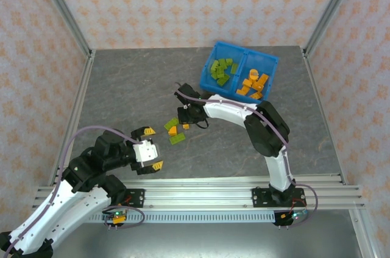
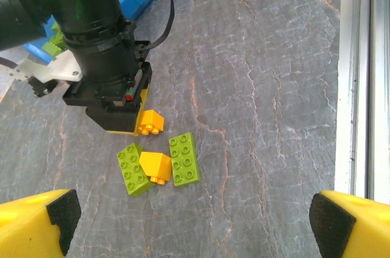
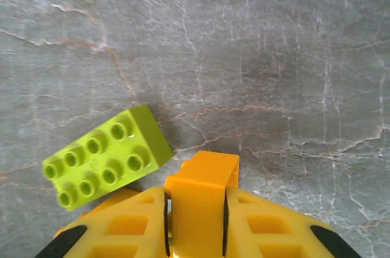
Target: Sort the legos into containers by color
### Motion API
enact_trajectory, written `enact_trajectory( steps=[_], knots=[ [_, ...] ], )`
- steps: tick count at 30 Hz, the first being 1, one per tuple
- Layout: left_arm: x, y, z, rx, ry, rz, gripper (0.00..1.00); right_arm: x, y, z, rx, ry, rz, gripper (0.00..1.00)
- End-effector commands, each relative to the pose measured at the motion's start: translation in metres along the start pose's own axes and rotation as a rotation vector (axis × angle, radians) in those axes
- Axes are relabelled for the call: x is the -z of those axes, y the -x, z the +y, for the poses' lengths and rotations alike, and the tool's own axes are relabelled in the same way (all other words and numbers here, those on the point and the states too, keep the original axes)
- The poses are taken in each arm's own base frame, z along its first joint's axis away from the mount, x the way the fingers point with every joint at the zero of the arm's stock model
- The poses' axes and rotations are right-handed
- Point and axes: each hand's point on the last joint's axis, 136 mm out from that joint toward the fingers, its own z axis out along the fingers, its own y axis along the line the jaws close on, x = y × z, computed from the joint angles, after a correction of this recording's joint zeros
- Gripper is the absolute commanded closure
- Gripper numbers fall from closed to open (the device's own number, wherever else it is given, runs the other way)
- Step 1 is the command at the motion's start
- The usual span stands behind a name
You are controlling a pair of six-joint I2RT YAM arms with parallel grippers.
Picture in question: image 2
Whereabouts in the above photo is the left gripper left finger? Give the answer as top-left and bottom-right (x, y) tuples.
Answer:
(0, 189), (82, 258)

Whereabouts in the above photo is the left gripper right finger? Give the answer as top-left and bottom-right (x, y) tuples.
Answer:
(308, 190), (390, 258)

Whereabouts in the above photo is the orange lego brick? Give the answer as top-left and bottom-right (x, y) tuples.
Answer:
(136, 109), (166, 136)
(138, 151), (173, 185)

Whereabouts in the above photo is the green lego brick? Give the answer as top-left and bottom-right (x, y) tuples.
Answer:
(49, 21), (67, 43)
(116, 143), (157, 198)
(41, 40), (66, 58)
(168, 132), (202, 188)

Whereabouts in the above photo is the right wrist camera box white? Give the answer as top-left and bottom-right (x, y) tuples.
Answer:
(8, 49), (83, 99)

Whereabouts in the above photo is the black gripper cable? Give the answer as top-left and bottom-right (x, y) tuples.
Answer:
(133, 0), (175, 52)

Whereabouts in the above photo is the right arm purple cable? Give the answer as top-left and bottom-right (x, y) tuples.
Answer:
(0, 56), (19, 71)

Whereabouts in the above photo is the wide aluminium base rail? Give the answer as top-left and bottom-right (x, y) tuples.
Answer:
(334, 0), (390, 201)

